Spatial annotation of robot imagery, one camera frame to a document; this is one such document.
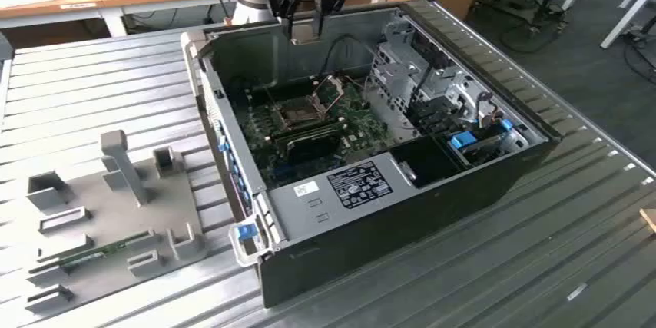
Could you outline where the grey parts rack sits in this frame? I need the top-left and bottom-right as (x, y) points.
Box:
(23, 129), (211, 316)

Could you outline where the green motherboard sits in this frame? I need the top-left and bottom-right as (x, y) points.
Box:
(233, 72), (411, 191)

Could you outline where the black RAM slot bank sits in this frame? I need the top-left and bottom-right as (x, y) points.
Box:
(248, 82), (317, 106)

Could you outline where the CPU socket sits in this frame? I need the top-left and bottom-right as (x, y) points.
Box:
(271, 95), (329, 129)

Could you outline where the black orange wire bundle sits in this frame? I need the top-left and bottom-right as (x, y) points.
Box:
(473, 91), (507, 129)

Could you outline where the green RAM stick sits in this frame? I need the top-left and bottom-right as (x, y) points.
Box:
(56, 232), (155, 270)

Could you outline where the black PC case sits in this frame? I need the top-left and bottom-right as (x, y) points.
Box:
(180, 0), (565, 309)

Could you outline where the metal drive cage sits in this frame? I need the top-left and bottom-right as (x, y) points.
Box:
(364, 8), (465, 141)

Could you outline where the grey power supply unit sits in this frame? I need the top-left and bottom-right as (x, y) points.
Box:
(264, 151), (415, 243)

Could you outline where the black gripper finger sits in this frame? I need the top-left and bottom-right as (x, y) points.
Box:
(312, 0), (353, 40)
(261, 0), (304, 44)

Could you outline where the black graphics card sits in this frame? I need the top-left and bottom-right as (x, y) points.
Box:
(283, 130), (340, 167)

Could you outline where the blue disk carrier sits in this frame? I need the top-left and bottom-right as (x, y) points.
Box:
(447, 131), (481, 151)

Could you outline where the dark RAM stick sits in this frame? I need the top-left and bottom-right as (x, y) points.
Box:
(267, 119), (344, 144)

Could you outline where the silver hard disk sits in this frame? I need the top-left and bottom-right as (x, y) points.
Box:
(453, 134), (508, 167)

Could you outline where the wooden block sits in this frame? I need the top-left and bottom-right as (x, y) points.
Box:
(639, 207), (656, 235)

